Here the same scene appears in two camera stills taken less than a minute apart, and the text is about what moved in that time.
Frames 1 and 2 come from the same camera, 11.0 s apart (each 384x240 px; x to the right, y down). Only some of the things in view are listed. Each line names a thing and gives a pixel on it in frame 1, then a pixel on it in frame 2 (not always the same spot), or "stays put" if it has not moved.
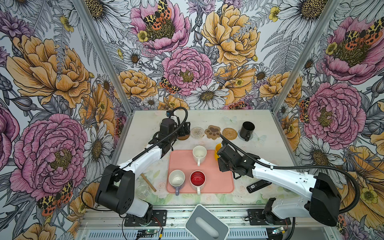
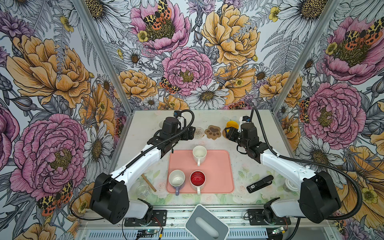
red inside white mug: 198,178 stays put
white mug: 199,153 stays put
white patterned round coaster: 197,132 stays put
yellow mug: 217,147 → 232,123
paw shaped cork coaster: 213,132 stays put
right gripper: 221,166 → 231,133
